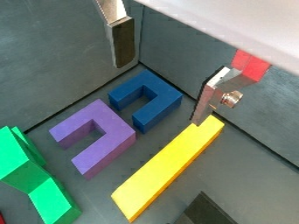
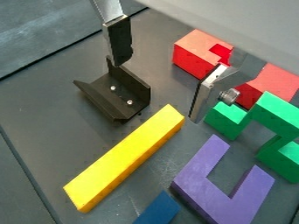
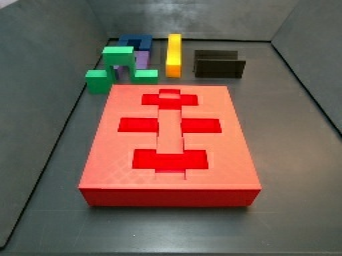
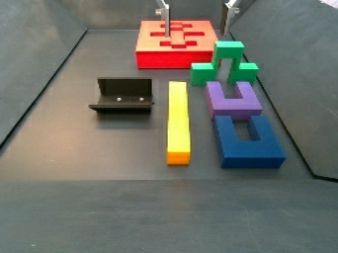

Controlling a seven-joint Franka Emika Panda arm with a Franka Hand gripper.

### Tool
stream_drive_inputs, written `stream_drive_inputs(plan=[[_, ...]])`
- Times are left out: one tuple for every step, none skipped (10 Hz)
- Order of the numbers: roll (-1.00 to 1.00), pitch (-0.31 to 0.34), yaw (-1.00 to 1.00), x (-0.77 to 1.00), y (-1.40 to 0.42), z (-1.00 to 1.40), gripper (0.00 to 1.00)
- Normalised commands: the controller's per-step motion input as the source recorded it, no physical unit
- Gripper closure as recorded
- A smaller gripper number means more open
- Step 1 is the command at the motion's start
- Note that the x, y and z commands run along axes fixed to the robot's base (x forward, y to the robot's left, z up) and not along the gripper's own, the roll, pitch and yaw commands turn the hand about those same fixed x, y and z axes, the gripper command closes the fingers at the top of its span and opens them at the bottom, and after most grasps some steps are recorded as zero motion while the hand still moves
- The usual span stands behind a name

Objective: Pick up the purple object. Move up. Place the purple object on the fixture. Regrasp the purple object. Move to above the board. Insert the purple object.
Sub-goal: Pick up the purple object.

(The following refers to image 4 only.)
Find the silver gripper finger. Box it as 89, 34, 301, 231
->
220, 0, 240, 35
156, 0, 170, 37

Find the purple U-shaped block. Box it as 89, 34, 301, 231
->
206, 81, 263, 121

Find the red slotted board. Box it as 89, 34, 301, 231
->
135, 20, 218, 69

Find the black angle fixture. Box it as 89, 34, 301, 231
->
88, 77, 154, 113

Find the green arch block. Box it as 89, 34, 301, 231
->
190, 41, 259, 86

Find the yellow long bar block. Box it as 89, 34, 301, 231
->
167, 81, 191, 165

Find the blue U-shaped block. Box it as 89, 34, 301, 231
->
212, 116, 286, 168

